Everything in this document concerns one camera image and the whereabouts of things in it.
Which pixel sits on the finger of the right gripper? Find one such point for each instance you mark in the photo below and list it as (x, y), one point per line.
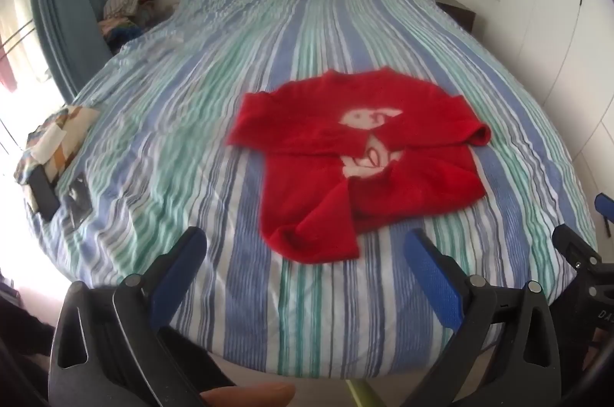
(604, 205)
(573, 248)

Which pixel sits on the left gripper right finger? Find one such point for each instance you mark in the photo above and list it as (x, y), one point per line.
(504, 349)

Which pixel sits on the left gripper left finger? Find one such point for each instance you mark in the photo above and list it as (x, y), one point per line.
(106, 348)

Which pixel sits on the red knit sweater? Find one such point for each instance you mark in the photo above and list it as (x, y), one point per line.
(350, 153)

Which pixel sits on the pile of clothes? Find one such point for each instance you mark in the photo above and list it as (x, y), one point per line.
(125, 20)

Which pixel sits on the person's left hand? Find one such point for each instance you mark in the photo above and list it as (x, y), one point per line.
(259, 395)

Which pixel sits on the dark flat card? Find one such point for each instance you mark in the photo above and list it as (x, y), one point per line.
(78, 201)

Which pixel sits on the green slipper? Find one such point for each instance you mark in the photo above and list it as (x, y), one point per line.
(363, 394)

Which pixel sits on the black smartphone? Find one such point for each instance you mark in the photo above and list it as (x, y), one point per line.
(44, 201)

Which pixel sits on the striped blue green bedspread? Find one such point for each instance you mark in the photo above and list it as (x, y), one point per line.
(158, 161)

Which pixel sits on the white wardrobe doors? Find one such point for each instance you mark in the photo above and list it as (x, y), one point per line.
(562, 52)

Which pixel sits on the dark wooden nightstand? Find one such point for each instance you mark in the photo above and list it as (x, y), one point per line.
(464, 16)

